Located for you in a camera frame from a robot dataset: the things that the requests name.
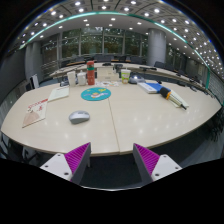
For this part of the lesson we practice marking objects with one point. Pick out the silver grey computer mouse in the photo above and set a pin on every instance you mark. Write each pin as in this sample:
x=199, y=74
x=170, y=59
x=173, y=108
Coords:
x=79, y=117

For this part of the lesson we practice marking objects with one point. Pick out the white lidded ceramic mug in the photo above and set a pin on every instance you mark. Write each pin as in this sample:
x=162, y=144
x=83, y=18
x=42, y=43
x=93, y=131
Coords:
x=81, y=79

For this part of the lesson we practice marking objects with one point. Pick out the dark conference desk unit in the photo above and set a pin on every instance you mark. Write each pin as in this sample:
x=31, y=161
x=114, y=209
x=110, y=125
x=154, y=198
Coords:
x=136, y=79

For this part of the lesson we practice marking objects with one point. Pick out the round ceiling lights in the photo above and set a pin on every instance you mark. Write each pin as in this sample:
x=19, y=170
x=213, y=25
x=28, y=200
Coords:
x=103, y=7

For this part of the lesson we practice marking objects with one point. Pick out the blue and white book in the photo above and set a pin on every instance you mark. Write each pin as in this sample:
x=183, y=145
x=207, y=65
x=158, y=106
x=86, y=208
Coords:
x=150, y=88

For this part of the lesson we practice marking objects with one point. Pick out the white paper document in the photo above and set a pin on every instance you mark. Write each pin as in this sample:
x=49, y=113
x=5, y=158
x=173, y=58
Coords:
x=58, y=93

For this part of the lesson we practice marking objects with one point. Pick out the red thermos bottle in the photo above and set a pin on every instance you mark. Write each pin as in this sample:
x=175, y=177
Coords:
x=90, y=73

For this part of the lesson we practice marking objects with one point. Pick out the dark desk microphone base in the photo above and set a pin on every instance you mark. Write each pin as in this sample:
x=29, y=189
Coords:
x=63, y=82

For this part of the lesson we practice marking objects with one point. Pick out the green and white paper cup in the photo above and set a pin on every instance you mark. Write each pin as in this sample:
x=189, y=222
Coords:
x=125, y=76

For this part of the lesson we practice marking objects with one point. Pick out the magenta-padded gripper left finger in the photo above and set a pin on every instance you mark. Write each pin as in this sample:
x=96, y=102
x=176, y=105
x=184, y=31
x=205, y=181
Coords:
x=60, y=165

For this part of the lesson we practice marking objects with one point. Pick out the curved wooden conference desk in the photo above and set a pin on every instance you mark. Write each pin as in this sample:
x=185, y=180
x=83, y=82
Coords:
x=140, y=68

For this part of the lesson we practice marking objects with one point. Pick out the red and white booklet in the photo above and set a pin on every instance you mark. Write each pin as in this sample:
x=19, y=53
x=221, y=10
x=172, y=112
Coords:
x=35, y=112

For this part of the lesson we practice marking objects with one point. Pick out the colourful sticker sheet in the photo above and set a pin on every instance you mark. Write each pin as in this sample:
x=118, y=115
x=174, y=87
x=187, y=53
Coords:
x=107, y=84

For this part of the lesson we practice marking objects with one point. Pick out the stack of white paper cups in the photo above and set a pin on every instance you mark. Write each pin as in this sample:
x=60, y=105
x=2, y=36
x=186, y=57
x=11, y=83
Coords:
x=71, y=79

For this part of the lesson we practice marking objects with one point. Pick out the dark office chairs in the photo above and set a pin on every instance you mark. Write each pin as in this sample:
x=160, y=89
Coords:
x=100, y=58

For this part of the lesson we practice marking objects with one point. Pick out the round teal cartoon mouse pad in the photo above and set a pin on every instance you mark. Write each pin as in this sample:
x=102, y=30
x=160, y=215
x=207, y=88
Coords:
x=96, y=94

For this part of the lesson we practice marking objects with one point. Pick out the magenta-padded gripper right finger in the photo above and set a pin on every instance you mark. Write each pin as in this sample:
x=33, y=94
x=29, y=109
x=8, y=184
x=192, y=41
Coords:
x=163, y=166

